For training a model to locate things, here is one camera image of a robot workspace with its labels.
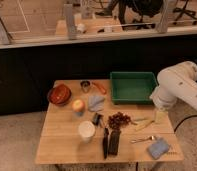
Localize small black clip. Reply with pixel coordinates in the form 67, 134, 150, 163
92, 113, 104, 127

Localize wooden table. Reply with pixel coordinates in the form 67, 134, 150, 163
34, 78, 185, 166

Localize red-brown bowl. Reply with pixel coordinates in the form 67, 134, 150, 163
47, 84, 71, 105

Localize metal spoon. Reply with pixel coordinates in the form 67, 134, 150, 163
130, 135, 157, 143

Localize light blue cloth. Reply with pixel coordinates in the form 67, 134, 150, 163
88, 95, 105, 112

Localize small metal cup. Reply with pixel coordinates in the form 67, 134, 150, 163
80, 80, 91, 93

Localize black office chair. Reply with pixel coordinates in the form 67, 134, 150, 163
173, 0, 197, 25

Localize white paper cup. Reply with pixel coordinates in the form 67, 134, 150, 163
78, 121, 96, 143

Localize green plastic tray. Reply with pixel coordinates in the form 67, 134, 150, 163
110, 72, 157, 105

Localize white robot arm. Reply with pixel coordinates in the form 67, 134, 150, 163
150, 61, 197, 123

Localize red yellow apple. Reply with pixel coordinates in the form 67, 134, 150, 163
72, 99, 85, 113

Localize black knife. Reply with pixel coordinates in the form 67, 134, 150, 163
102, 127, 109, 159

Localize black cable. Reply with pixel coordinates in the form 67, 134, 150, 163
173, 114, 197, 133

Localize blue sponge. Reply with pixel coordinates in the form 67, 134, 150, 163
147, 138, 170, 160

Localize bunch of dark grapes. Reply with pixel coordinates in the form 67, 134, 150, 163
108, 112, 131, 130

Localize black rectangular remote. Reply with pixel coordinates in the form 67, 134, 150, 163
108, 130, 121, 155

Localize orange pepper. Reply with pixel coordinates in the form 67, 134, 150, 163
92, 82, 107, 95

